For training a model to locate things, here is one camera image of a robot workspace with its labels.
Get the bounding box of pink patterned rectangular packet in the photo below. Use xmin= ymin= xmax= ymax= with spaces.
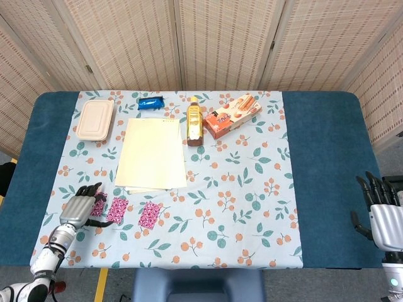
xmin=138 ymin=201 xmax=162 ymax=229
xmin=106 ymin=197 xmax=130 ymax=225
xmin=90 ymin=190 xmax=108 ymax=218

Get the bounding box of teal table cover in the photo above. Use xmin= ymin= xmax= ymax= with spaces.
xmin=0 ymin=90 xmax=399 ymax=270

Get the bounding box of floral light blue tablecloth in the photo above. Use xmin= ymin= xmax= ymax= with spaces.
xmin=29 ymin=90 xmax=304 ymax=270

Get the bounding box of orange biscuit box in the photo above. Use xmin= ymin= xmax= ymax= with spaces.
xmin=202 ymin=93 xmax=263 ymax=140

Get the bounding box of beige paper sheet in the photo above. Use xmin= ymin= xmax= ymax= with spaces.
xmin=124 ymin=185 xmax=174 ymax=195

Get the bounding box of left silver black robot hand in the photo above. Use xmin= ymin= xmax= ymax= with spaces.
xmin=59 ymin=182 xmax=115 ymax=229

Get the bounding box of black object on floor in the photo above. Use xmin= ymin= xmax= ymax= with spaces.
xmin=0 ymin=162 xmax=16 ymax=198

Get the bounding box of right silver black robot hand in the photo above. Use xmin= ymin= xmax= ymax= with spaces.
xmin=349 ymin=171 xmax=403 ymax=252

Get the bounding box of blue snack packet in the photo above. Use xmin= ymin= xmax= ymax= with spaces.
xmin=137 ymin=96 xmax=166 ymax=111

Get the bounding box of bamboo folding screen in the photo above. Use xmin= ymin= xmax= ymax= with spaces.
xmin=0 ymin=0 xmax=403 ymax=158

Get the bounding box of black box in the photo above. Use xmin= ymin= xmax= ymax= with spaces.
xmin=382 ymin=176 xmax=403 ymax=192

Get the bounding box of cream paper pad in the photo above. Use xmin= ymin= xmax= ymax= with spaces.
xmin=115 ymin=118 xmax=188 ymax=190

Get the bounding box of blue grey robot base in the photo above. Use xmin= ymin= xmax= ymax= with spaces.
xmin=132 ymin=268 xmax=266 ymax=302

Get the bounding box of beige lidded lunch box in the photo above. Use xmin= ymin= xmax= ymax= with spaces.
xmin=74 ymin=99 xmax=115 ymax=142

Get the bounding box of tea bottle with yellow label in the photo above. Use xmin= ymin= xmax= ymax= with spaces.
xmin=186 ymin=96 xmax=205 ymax=147

